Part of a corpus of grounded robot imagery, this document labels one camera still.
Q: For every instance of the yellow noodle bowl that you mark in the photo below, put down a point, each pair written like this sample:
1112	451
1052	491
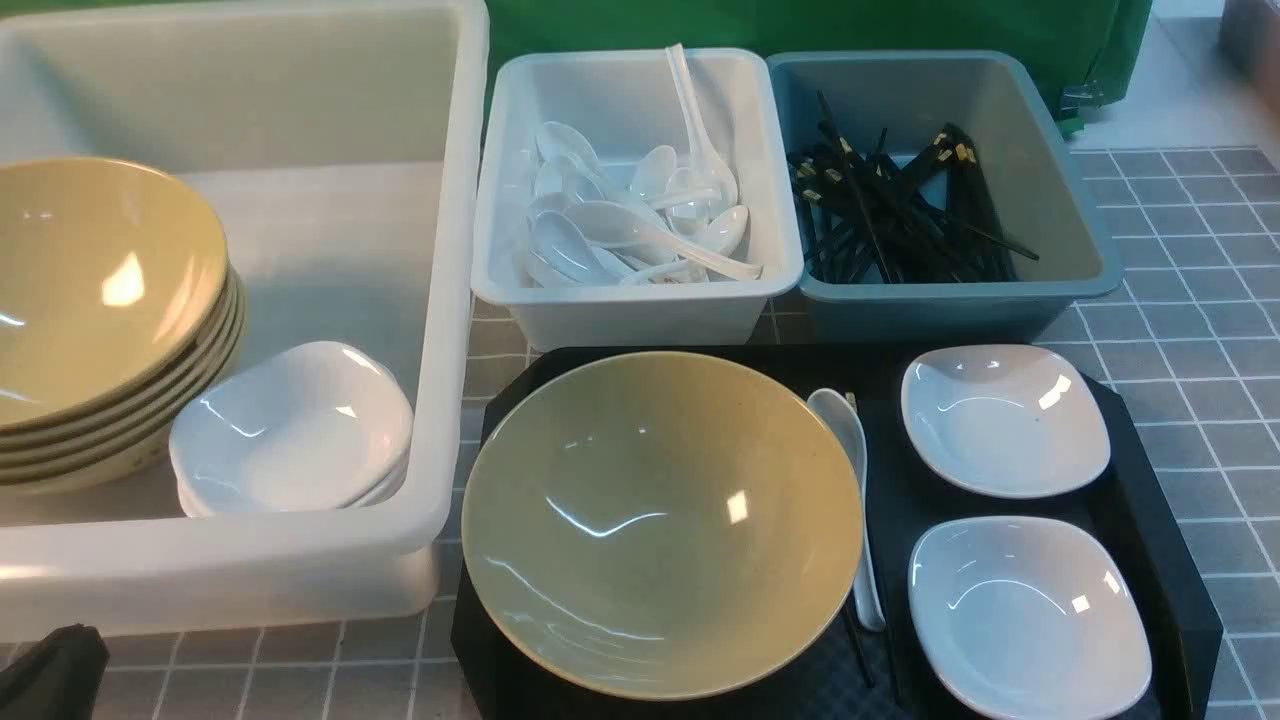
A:
662	526

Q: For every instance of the white ceramic soup spoon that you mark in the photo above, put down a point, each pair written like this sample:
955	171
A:
836	410

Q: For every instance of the white square dish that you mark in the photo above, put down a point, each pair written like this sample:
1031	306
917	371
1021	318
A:
1027	618
1004	421

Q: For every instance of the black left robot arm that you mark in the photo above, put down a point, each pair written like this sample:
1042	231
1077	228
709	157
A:
58	678

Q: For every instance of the stacked yellow bowl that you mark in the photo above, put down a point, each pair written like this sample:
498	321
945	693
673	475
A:
120	438
152	390
143	452
108	270
71	446

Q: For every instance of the top stacked yellow bowl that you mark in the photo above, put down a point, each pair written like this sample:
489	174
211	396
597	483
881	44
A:
108	270

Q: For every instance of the bottom stacked yellow bowl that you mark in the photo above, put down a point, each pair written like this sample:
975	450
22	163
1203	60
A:
143	452

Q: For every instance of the front long white spoon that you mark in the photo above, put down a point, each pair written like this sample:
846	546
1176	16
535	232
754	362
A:
614	226

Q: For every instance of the white spoon in bin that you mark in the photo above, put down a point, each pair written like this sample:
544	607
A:
558	241

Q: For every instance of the upright white spoon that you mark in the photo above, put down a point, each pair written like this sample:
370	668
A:
707	165

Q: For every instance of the white plastic spoon bin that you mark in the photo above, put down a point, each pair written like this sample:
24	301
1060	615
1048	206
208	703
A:
567	128

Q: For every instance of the black chopstick in bin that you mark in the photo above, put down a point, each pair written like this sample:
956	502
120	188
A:
852	178

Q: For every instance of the top stacked white dish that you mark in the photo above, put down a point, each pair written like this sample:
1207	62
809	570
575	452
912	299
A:
307	429

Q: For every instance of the stacked white dish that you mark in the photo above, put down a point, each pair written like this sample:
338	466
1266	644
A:
307	429
385	488

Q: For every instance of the large white plastic tub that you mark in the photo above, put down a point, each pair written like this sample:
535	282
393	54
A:
338	142

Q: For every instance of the black plastic serving tray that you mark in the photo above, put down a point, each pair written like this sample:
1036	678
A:
1125	510

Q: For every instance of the blue-grey plastic chopstick bin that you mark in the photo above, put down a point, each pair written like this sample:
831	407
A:
1040	200

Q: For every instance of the lower stacked white dish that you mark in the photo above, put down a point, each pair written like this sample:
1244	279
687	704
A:
385	488

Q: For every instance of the metal clamp on backdrop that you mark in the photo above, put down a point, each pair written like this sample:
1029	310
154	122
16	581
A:
1074	99

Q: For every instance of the green cloth backdrop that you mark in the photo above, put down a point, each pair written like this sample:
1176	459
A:
1058	42

